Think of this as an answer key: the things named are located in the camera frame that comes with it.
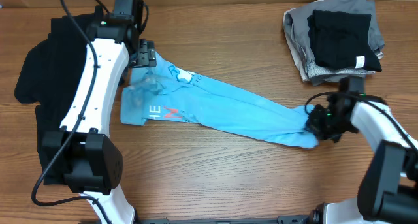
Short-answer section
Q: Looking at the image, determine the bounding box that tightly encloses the folded grey garment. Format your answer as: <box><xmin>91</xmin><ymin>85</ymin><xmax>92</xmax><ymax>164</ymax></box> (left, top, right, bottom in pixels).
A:
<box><xmin>282</xmin><ymin>0</ymin><xmax>385</xmax><ymax>89</ymax></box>

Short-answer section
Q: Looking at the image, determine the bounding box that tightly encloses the folded black garment with tag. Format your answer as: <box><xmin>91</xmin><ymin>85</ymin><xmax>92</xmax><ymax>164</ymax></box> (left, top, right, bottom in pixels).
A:
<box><xmin>307</xmin><ymin>10</ymin><xmax>382</xmax><ymax>72</ymax></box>

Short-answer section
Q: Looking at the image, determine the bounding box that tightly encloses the folded beige garment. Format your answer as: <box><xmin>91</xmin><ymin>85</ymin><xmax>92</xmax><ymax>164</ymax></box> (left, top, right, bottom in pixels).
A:
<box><xmin>282</xmin><ymin>0</ymin><xmax>383</xmax><ymax>82</ymax></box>

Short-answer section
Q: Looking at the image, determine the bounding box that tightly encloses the light blue printed t-shirt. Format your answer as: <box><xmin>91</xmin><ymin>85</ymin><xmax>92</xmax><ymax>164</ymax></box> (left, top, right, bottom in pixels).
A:
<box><xmin>120</xmin><ymin>55</ymin><xmax>319</xmax><ymax>148</ymax></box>

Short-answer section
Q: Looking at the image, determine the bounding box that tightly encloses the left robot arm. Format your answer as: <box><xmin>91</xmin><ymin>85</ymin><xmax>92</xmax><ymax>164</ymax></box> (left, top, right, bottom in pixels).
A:
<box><xmin>31</xmin><ymin>0</ymin><xmax>157</xmax><ymax>223</ymax></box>

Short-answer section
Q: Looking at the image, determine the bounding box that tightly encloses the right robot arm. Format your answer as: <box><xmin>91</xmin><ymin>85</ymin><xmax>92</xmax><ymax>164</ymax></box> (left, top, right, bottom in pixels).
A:
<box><xmin>305</xmin><ymin>76</ymin><xmax>417</xmax><ymax>223</ymax></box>

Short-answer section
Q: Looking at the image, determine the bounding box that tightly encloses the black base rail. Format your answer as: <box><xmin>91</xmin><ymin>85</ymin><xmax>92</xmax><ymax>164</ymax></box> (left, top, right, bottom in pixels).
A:
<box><xmin>133</xmin><ymin>215</ymin><xmax>309</xmax><ymax>224</ymax></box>

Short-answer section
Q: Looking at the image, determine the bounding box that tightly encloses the black garment on left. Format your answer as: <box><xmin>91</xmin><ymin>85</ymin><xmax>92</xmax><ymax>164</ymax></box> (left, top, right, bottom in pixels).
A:
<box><xmin>14</xmin><ymin>16</ymin><xmax>86</xmax><ymax>169</ymax></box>

